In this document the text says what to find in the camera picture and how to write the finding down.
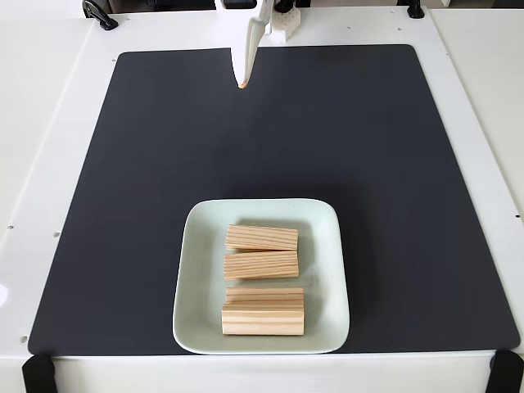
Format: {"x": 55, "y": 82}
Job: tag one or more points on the pale green square plate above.
{"x": 204, "y": 278}

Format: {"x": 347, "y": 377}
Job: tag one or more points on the grooved wooden block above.
{"x": 262, "y": 265}
{"x": 262, "y": 237}
{"x": 262, "y": 321}
{"x": 266, "y": 293}

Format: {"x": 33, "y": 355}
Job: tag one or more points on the black rubber mat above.
{"x": 123, "y": 163}

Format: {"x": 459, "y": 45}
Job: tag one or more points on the black table clamp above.
{"x": 100, "y": 15}
{"x": 415, "y": 9}

